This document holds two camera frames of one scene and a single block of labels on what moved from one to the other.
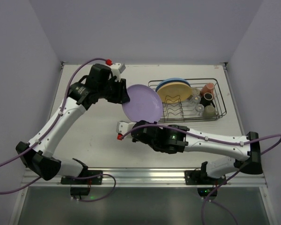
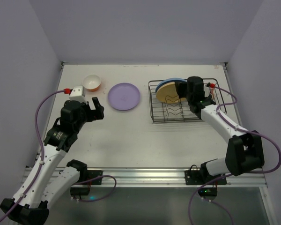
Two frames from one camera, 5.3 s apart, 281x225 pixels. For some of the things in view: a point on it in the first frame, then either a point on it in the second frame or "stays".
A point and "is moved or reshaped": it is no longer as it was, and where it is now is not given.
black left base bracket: (96, 180) stays
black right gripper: (137, 131) → (182, 89)
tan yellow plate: (174, 92) stays
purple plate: (144, 104) is moved or reshaped
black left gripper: (119, 93) → (93, 112)
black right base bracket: (197, 177) stays
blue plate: (172, 79) stays
